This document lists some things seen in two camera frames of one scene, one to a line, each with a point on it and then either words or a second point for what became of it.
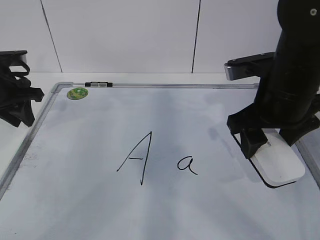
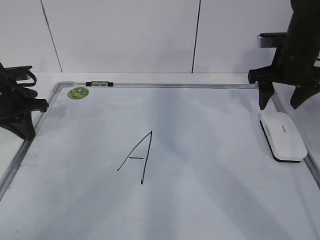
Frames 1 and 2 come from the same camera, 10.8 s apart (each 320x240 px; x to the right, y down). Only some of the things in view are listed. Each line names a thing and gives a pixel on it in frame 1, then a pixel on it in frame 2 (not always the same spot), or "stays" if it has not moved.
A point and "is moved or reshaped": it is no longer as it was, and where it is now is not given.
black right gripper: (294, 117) -> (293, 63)
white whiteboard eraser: (278, 163) is moved or reshaped
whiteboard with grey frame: (115, 161) stays
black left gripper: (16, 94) -> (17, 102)
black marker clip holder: (105, 84) stays
